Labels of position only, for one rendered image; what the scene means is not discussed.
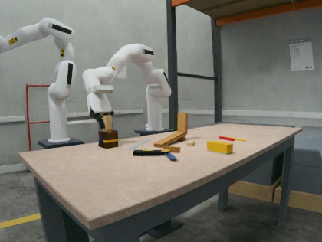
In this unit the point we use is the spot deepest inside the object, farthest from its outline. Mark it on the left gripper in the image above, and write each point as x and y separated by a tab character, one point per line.
99	104

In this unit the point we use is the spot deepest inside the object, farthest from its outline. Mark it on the black sliding bevel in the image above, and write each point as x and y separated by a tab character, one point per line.
153	152

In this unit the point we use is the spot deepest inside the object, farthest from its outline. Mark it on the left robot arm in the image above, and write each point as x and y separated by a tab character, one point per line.
98	80

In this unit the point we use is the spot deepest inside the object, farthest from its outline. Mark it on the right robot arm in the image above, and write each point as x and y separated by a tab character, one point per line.
65	70

